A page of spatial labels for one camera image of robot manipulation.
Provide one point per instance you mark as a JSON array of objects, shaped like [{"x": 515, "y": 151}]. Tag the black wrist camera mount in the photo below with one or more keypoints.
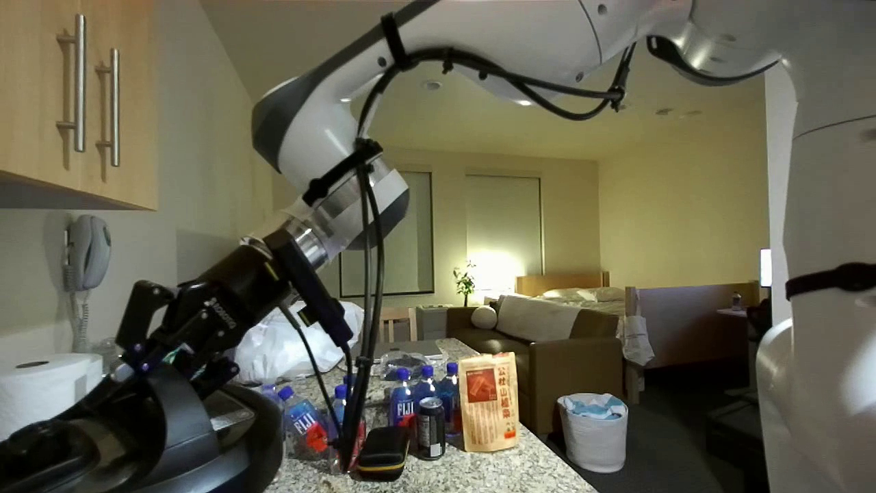
[{"x": 319, "y": 305}]

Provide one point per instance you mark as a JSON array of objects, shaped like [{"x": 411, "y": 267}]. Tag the black drink can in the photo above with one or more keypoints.
[{"x": 431, "y": 427}]

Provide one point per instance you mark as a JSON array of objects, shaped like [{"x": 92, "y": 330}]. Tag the Fiji water bottle blue cap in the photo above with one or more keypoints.
[
  {"x": 426, "y": 381},
  {"x": 305, "y": 424},
  {"x": 340, "y": 400},
  {"x": 450, "y": 400},
  {"x": 404, "y": 400}
]

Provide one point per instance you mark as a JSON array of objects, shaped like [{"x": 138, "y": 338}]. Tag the bed with wooden headboard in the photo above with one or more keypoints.
[{"x": 583, "y": 286}]

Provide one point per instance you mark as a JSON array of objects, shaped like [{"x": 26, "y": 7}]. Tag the grey wall phone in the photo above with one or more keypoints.
[{"x": 85, "y": 250}]

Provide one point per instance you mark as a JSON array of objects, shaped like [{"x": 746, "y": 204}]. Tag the dark framed window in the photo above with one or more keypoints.
[{"x": 415, "y": 246}]

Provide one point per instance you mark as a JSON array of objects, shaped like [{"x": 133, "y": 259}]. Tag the black round cooker lid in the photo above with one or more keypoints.
[{"x": 173, "y": 439}]

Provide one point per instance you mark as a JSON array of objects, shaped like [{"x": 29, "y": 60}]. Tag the white hanging bag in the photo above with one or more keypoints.
[{"x": 637, "y": 333}]

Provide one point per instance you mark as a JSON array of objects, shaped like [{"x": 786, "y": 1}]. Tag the white trash bin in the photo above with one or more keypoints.
[{"x": 591, "y": 439}]

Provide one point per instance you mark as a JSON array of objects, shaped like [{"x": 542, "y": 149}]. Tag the wooden dining chair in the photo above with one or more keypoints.
[{"x": 401, "y": 324}]

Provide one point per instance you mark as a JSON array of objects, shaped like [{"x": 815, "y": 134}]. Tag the black zip pouch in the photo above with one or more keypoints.
[{"x": 382, "y": 456}]

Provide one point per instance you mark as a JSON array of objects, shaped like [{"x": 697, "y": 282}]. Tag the white sofa cushion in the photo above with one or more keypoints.
[{"x": 537, "y": 319}]

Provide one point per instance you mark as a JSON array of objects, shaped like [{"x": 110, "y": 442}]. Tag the white paper towel roll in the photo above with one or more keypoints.
[{"x": 43, "y": 387}]

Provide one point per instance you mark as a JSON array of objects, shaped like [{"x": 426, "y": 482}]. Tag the brown sofa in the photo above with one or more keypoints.
[{"x": 557, "y": 374}]

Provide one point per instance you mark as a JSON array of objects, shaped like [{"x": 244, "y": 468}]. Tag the wooden wall cabinet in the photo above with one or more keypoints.
[{"x": 56, "y": 100}]

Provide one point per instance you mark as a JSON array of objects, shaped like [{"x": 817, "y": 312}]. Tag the white plastic bag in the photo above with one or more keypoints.
[{"x": 264, "y": 352}]

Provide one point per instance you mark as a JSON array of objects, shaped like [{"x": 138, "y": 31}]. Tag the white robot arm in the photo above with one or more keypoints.
[{"x": 511, "y": 35}]

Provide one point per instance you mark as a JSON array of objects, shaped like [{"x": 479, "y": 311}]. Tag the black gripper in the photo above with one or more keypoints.
[{"x": 255, "y": 287}]

